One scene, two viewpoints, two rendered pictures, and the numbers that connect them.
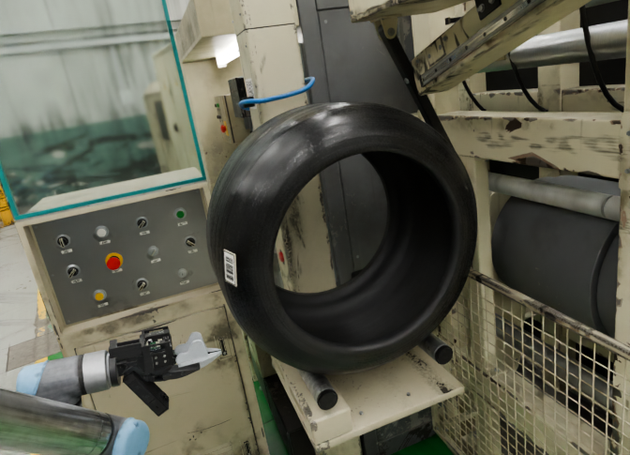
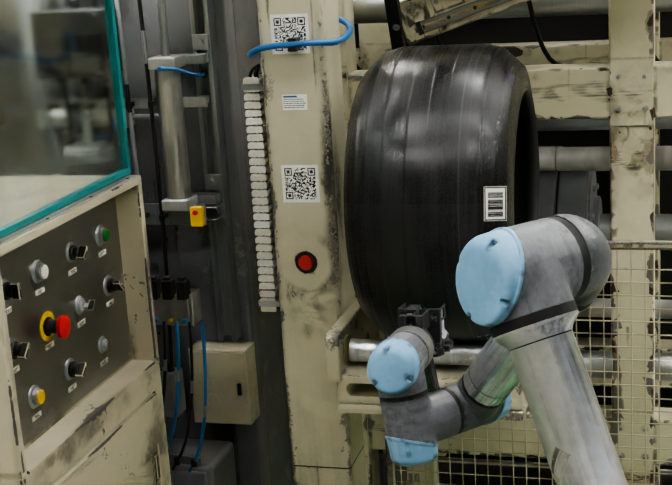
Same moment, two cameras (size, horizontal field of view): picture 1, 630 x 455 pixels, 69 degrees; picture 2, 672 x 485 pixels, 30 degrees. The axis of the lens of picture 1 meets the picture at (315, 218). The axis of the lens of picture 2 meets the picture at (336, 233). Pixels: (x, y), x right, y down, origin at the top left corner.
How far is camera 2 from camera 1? 2.09 m
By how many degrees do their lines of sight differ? 54
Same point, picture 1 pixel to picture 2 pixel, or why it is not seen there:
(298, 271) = (341, 274)
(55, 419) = not seen: hidden behind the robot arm
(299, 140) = (504, 76)
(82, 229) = (21, 267)
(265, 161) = (493, 96)
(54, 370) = (411, 340)
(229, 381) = not seen: outside the picture
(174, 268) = (96, 337)
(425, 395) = not seen: hidden behind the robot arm
